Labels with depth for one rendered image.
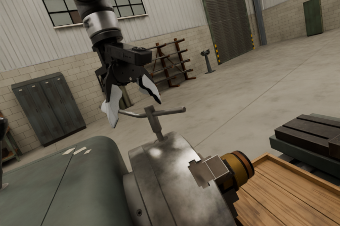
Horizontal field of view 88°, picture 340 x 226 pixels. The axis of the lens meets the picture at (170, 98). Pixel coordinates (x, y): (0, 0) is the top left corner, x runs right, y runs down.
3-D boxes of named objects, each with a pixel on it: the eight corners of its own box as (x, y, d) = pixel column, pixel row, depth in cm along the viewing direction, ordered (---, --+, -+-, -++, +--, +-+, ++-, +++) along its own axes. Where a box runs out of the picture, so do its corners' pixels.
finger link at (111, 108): (104, 129, 41) (113, 91, 44) (117, 128, 37) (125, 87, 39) (91, 126, 39) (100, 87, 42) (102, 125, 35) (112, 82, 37)
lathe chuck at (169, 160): (225, 350, 29) (160, 182, 24) (169, 218, 59) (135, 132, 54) (266, 312, 31) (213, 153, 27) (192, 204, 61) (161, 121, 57)
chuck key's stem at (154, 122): (171, 148, 41) (154, 103, 40) (165, 154, 39) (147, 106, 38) (165, 148, 43) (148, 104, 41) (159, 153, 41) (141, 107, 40)
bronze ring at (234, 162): (222, 173, 40) (253, 155, 42) (202, 155, 49) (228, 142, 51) (231, 205, 42) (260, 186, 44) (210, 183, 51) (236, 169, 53)
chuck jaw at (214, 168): (194, 203, 39) (200, 191, 30) (183, 182, 42) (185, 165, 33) (234, 179, 42) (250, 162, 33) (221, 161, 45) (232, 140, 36)
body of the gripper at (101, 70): (127, 85, 49) (111, 43, 47) (145, 78, 43) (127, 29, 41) (102, 94, 43) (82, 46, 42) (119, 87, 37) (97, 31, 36)
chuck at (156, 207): (207, 366, 28) (136, 195, 23) (159, 224, 58) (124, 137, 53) (225, 350, 29) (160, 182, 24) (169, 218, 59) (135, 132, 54)
